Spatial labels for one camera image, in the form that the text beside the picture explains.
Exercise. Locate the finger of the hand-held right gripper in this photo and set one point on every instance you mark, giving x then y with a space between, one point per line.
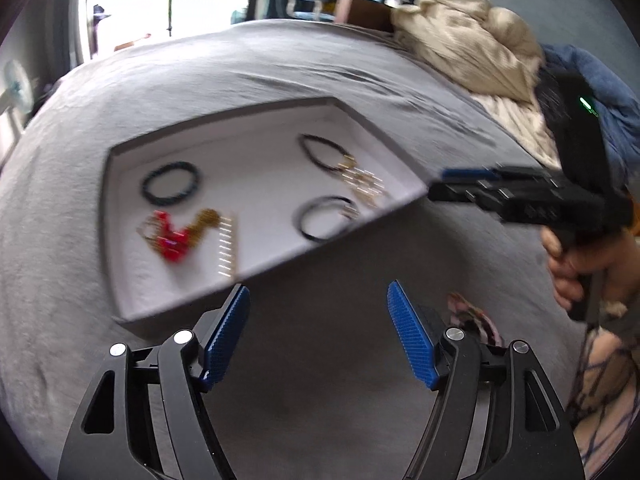
467 174
460 193

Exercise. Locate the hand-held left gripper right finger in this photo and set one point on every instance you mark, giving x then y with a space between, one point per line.
412 340

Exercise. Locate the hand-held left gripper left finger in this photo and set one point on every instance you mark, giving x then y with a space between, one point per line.
225 340

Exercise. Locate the patterned fabric piece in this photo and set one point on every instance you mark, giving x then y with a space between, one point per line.
472 317

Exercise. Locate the shallow grey cardboard box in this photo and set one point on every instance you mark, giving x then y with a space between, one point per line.
260 180

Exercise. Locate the person's right forearm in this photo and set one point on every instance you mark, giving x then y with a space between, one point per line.
610 400

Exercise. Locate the person's right hand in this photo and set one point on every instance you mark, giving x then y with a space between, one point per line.
560 270

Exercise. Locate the blue blanket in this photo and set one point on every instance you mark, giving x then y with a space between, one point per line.
615 95

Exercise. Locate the grey bed cover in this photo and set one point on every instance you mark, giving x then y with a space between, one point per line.
350 260

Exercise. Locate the cream blanket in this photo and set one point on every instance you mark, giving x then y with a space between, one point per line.
465 45

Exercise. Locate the white standing fan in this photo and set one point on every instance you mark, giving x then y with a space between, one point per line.
15 85

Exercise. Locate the glass balcony door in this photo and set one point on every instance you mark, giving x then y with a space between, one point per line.
150 0

